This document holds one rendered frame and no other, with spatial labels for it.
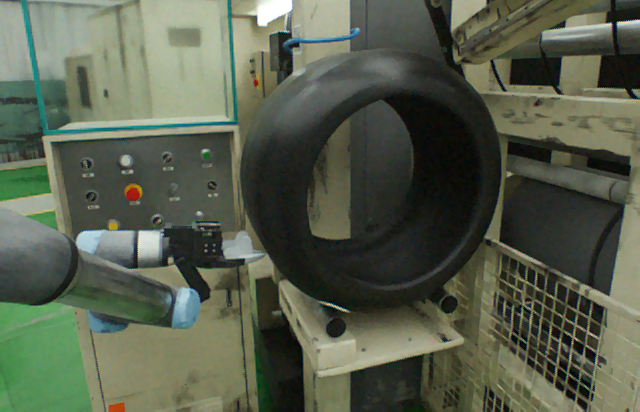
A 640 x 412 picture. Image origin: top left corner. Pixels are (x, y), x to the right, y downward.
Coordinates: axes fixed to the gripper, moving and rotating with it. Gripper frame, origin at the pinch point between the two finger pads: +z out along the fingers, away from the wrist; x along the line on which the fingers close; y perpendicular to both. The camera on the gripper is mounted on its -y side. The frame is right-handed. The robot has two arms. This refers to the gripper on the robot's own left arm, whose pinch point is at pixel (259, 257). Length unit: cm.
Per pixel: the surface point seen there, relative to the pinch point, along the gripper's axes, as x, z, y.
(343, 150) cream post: 25.5, 27.1, 21.2
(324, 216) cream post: 25.6, 23.6, 2.0
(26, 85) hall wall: 849, -256, 0
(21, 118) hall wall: 843, -264, -58
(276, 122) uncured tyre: -7.0, -0.1, 29.7
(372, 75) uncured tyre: -11.9, 16.2, 40.1
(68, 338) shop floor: 168, -69, -113
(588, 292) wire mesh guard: -31, 60, 3
